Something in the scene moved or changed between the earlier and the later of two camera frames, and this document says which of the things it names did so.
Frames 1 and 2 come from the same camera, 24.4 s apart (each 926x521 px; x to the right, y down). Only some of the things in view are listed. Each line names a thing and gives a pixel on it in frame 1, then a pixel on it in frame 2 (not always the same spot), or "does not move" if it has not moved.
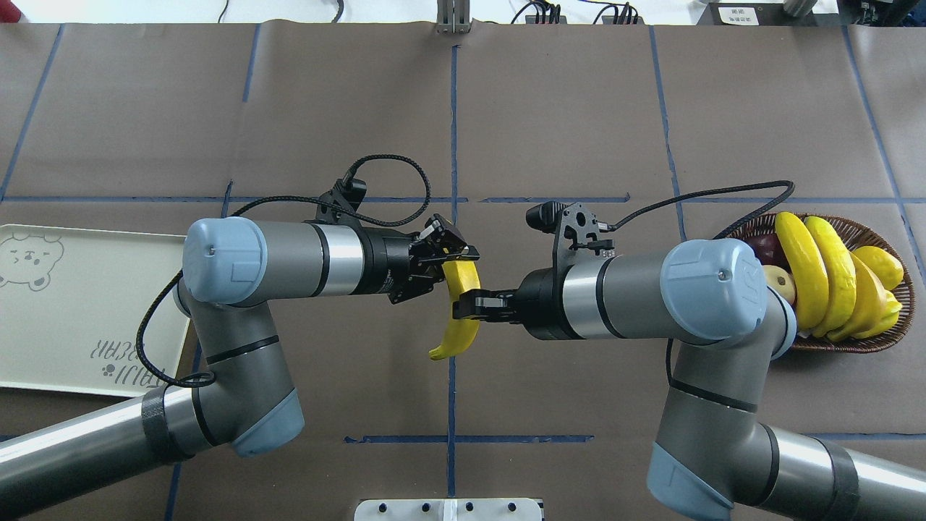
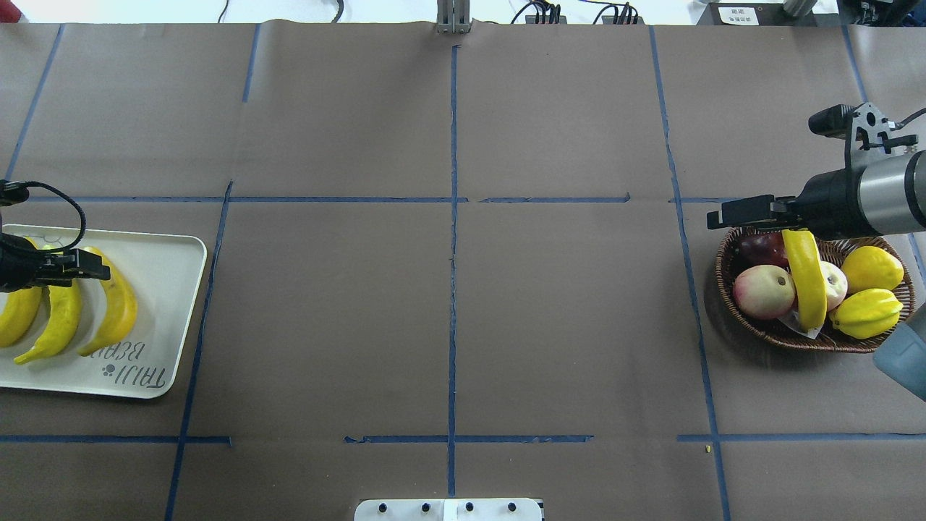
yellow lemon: [888, 270] does not move
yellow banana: [841, 275] → [122, 319]
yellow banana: [809, 272] → [62, 320]
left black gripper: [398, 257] → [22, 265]
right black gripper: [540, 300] → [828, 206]
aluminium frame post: [453, 17] does not move
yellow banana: [464, 276] → [18, 315]
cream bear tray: [72, 302] does not move
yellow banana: [871, 305] → [805, 261]
